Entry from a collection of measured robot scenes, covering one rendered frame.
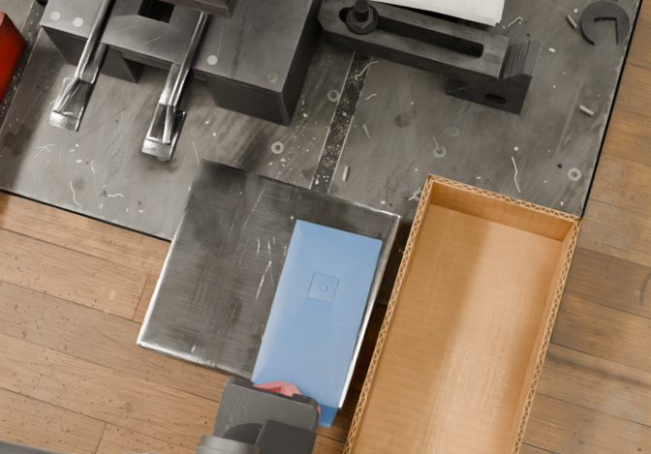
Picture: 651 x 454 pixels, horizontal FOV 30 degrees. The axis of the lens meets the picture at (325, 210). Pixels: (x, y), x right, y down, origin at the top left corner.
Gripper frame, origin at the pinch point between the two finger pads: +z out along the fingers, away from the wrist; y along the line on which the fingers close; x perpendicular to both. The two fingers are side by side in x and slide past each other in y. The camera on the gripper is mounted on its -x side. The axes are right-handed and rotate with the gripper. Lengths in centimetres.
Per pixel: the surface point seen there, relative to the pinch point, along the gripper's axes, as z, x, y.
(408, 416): 3.6, -9.7, 0.4
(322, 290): 5.9, -0.7, 7.8
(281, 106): 10.3, 6.1, 20.4
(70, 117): 4.7, 21.1, 16.7
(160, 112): 5.5, 14.4, 18.6
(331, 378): 2.7, -3.2, 2.3
